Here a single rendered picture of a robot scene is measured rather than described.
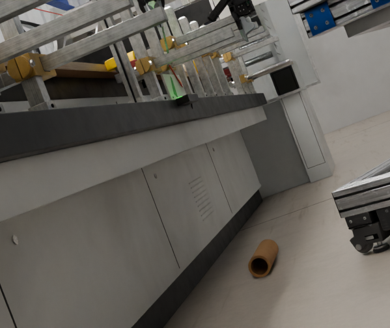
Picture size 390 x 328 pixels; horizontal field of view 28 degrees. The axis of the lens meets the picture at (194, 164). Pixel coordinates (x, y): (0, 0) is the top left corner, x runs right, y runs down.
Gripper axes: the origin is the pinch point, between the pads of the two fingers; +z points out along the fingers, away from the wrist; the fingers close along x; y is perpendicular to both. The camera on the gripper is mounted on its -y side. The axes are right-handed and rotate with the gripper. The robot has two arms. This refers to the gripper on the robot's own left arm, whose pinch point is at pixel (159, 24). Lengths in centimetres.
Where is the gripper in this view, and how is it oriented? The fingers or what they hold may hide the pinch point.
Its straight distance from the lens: 270.0
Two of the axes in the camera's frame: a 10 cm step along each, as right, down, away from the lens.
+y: 1.3, -0.3, -9.9
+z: 3.5, 9.4, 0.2
